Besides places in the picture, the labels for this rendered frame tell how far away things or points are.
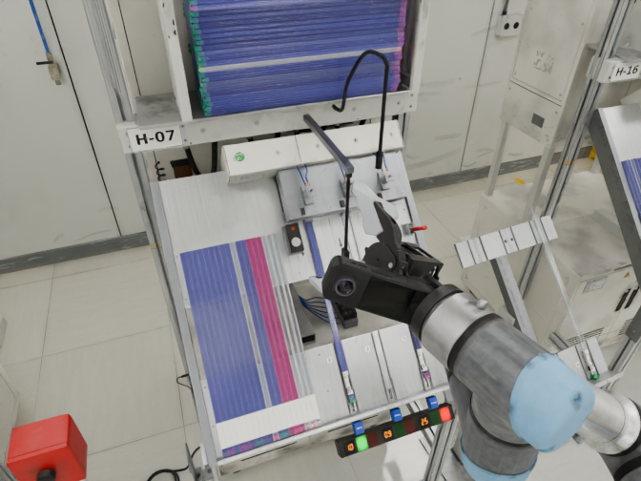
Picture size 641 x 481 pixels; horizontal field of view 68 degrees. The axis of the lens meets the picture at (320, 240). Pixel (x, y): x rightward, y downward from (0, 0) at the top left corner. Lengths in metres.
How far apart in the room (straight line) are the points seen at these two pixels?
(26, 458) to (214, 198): 0.74
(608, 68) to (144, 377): 2.19
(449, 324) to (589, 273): 1.64
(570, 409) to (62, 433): 1.15
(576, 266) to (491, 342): 1.66
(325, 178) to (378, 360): 0.51
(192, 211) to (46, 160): 1.72
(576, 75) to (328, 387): 1.37
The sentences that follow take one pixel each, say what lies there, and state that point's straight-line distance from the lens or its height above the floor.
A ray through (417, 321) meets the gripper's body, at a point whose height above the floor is 1.46.
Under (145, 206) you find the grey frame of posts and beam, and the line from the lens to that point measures 1.33.
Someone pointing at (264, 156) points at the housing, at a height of 1.27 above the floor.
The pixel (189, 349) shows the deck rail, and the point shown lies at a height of 0.92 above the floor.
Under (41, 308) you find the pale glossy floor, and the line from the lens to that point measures 2.97.
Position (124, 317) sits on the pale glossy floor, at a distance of 2.72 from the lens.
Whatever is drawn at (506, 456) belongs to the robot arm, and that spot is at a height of 1.38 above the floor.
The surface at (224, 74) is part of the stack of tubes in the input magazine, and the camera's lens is 1.14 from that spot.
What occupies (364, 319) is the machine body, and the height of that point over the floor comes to 0.62.
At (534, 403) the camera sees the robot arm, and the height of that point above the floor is 1.48.
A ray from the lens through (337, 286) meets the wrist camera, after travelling 0.50.
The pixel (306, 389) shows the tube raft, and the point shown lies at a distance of 1.27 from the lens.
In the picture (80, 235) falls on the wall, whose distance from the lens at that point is 3.14.
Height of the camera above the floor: 1.83
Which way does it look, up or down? 37 degrees down
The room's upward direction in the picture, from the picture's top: straight up
